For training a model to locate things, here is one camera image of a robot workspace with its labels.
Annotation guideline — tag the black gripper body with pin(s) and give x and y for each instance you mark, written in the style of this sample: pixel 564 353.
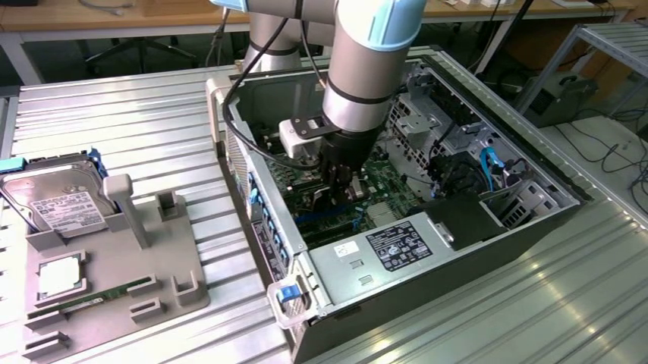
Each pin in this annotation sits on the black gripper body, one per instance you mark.
pixel 350 146

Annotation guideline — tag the black graphics card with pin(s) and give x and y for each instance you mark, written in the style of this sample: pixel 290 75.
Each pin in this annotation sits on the black graphics card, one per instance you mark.
pixel 319 199

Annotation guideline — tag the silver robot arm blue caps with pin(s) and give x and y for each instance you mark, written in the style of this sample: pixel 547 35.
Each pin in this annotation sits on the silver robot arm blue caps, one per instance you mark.
pixel 354 57

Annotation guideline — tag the green motherboard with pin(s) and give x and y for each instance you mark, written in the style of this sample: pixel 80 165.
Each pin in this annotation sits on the green motherboard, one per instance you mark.
pixel 389 176

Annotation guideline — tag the small silver heatsink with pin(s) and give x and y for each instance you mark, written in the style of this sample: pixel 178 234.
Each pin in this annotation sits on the small silver heatsink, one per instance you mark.
pixel 384 214

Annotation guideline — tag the metal disk bay cage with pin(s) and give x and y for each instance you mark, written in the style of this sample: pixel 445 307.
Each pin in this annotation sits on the metal disk bay cage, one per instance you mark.
pixel 422 125

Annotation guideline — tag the silver power supply unit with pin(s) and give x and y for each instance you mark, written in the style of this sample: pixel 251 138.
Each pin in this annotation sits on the silver power supply unit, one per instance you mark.
pixel 349 275

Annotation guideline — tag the blue case latch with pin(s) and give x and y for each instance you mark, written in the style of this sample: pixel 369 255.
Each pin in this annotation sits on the blue case latch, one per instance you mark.
pixel 287 294

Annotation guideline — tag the open grey PC case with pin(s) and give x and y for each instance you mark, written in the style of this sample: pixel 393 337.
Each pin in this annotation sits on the open grey PC case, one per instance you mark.
pixel 506 258

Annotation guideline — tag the dark grey equipment box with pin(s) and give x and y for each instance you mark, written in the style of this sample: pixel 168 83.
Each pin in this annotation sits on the dark grey equipment box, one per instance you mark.
pixel 561 100

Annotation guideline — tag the blue disk caddy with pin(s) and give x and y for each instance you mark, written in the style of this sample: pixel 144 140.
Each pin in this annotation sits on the blue disk caddy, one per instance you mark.
pixel 96 161

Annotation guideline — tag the black office chair base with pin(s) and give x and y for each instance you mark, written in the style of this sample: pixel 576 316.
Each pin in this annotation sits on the black office chair base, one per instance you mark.
pixel 142 49

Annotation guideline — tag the grey parts rack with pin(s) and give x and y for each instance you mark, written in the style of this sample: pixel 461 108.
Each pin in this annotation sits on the grey parts rack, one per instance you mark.
pixel 116 299

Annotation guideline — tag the silver hard disk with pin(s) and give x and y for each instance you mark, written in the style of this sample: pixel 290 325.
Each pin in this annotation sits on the silver hard disk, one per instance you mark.
pixel 55 201

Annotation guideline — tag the green RAM stick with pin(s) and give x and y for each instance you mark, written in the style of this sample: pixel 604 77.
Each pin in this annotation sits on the green RAM stick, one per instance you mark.
pixel 91 300

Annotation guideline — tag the silver CPU chip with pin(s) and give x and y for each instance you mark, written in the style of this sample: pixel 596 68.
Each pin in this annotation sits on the silver CPU chip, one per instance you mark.
pixel 60 278

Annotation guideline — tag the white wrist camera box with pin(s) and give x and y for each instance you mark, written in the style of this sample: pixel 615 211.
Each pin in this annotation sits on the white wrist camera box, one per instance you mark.
pixel 295 142

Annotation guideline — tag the wooden desk white frame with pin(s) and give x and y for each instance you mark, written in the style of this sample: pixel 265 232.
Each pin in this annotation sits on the wooden desk white frame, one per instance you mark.
pixel 151 15

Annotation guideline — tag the aluminium slat shelf frame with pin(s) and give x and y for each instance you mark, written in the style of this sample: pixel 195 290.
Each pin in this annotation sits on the aluminium slat shelf frame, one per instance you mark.
pixel 612 41

